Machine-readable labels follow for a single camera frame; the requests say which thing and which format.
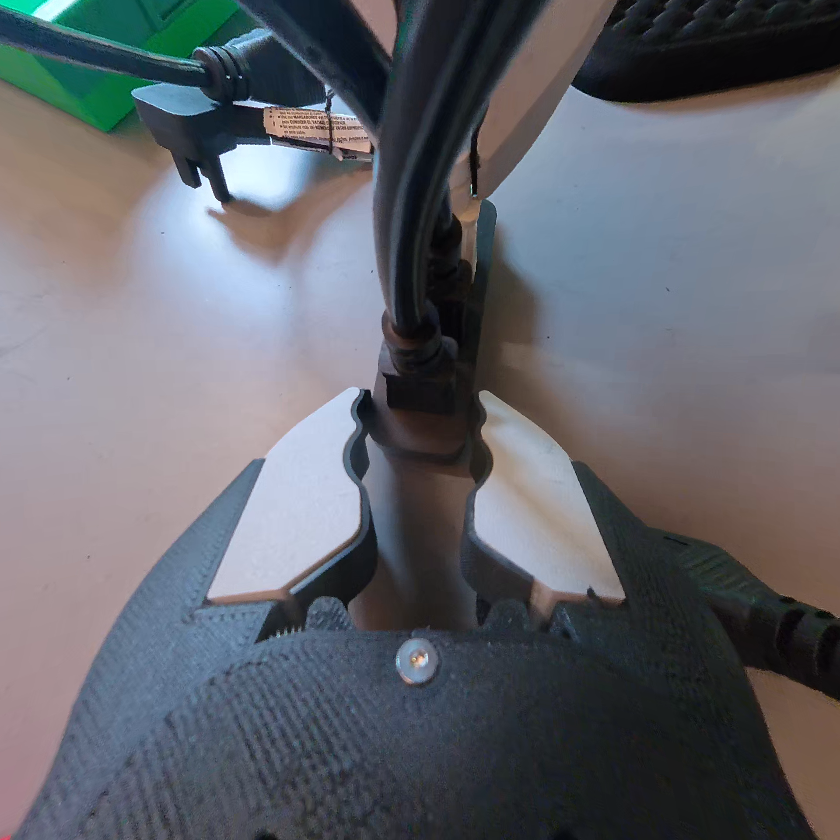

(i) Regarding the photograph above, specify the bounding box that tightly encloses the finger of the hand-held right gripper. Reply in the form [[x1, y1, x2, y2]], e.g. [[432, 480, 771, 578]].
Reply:
[[449, 0, 618, 270]]

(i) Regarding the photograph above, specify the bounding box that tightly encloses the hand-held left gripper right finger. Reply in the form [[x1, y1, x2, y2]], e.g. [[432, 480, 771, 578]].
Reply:
[[461, 391, 626, 614]]

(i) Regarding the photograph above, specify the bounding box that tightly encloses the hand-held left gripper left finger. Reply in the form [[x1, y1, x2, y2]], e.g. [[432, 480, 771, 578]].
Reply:
[[205, 388, 378, 608]]

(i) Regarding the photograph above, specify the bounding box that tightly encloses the black power strip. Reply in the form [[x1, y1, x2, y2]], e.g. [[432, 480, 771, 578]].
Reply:
[[364, 200, 497, 463]]

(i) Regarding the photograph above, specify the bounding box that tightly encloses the black short extension cord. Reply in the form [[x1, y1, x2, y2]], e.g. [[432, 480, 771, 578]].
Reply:
[[373, 0, 840, 700], [0, 0, 476, 306]]

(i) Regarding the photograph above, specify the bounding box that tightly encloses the green plastic bin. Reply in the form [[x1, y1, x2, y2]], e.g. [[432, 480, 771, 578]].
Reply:
[[0, 0, 253, 132]]

